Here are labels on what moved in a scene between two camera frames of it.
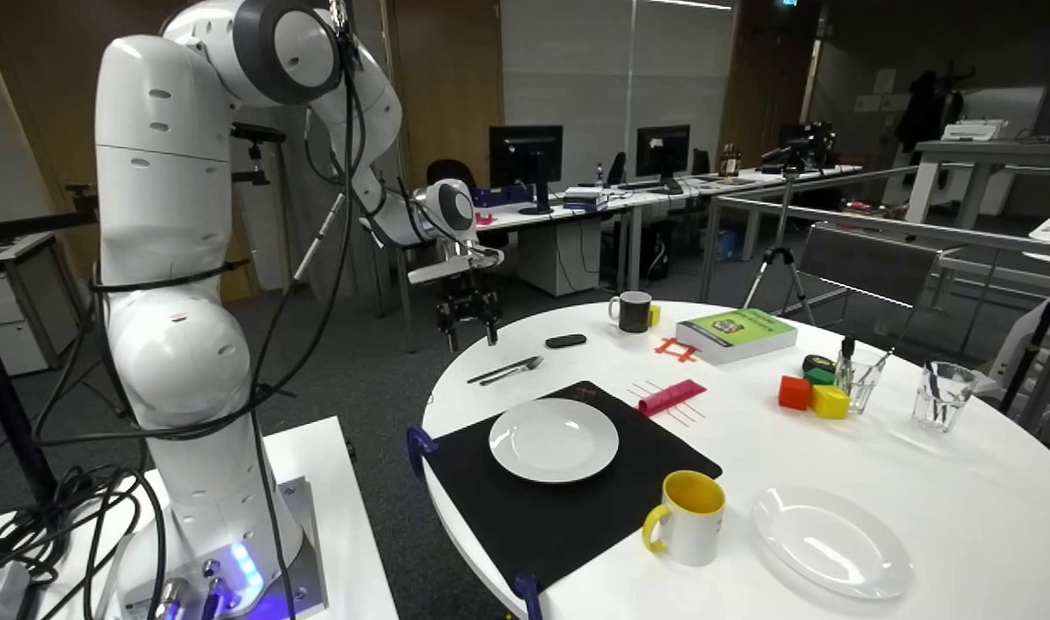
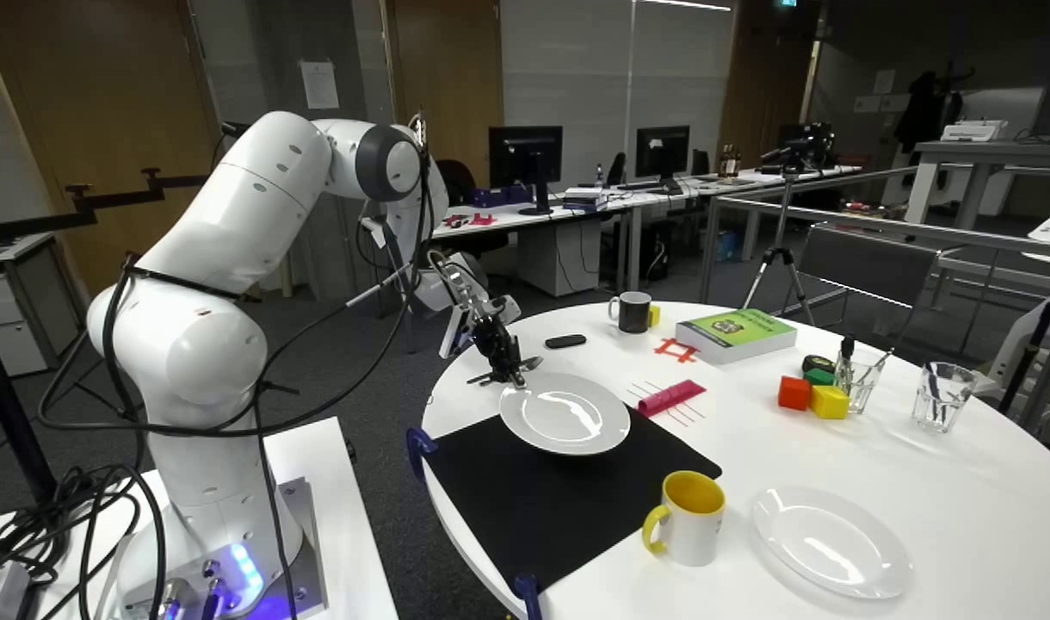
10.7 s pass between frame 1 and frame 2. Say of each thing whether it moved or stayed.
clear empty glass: stayed
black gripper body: moved
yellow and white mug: stayed
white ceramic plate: moved
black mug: stayed
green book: stayed
